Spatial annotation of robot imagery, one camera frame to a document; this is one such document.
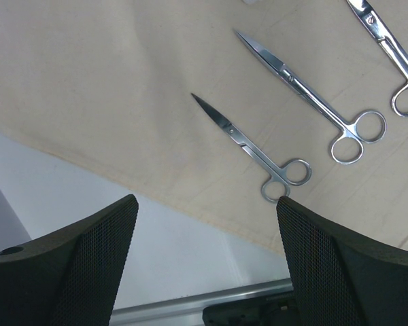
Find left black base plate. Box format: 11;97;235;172
202;292;303;326

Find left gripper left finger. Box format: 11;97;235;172
0;194;139;325

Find beige cloth drape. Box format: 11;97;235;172
0;1;408;252

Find middle long steel scissors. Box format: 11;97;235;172
234;30;387;165

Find left steel scissors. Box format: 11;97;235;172
191;93;312;204

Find small steel scissors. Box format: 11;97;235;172
347;1;408;117

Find aluminium front rail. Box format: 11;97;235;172
109;278;293;325

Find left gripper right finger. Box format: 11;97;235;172
276;196;408;325

